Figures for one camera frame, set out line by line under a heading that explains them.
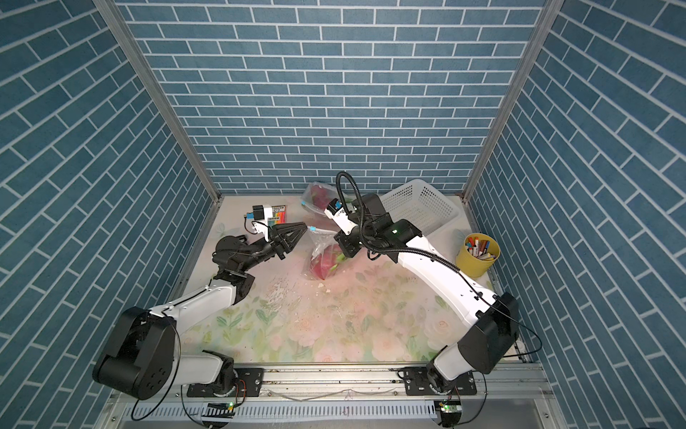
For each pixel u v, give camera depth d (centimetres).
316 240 75
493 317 41
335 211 64
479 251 91
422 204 116
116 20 71
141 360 42
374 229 57
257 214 65
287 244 69
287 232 69
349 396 72
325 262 82
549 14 71
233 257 60
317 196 108
